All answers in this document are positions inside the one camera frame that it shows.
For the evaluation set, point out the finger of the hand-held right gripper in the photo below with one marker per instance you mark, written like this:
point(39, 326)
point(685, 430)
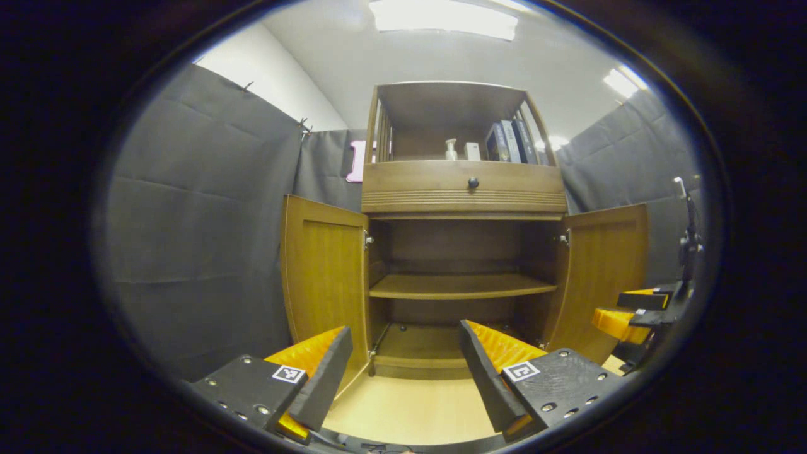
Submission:
point(643, 299)
point(615, 323)

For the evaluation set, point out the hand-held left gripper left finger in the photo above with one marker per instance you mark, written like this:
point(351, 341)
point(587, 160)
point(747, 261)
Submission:
point(325, 384)

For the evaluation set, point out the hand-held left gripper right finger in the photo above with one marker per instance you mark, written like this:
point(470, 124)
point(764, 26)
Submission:
point(488, 384)

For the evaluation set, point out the wooden shoe cabinet door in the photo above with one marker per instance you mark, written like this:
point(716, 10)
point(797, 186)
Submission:
point(602, 271)
point(325, 271)

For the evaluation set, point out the wooden cabinet shelf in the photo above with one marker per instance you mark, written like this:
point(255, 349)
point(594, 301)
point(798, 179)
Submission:
point(460, 285)

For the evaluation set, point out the wooden cabinet drawer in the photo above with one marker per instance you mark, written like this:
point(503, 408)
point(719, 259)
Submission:
point(410, 180)

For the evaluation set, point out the small ceiling light panel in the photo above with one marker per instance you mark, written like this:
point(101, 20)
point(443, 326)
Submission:
point(623, 82)

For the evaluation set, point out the dark grey book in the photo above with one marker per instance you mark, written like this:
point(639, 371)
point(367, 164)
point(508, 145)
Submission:
point(525, 142)

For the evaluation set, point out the black backdrop cloth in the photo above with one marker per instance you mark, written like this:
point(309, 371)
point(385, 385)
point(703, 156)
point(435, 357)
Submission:
point(202, 221)

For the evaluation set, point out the light grey book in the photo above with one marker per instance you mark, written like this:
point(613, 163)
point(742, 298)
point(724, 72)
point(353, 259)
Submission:
point(510, 142)

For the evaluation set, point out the dark blue book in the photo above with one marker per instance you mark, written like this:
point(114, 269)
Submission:
point(495, 144)

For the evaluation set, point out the small white box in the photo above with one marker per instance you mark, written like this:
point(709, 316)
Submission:
point(472, 151)

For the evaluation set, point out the small white bottle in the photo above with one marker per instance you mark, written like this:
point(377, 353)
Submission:
point(451, 151)

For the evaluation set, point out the large ceiling light panel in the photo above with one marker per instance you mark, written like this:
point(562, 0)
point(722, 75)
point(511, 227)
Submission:
point(441, 19)

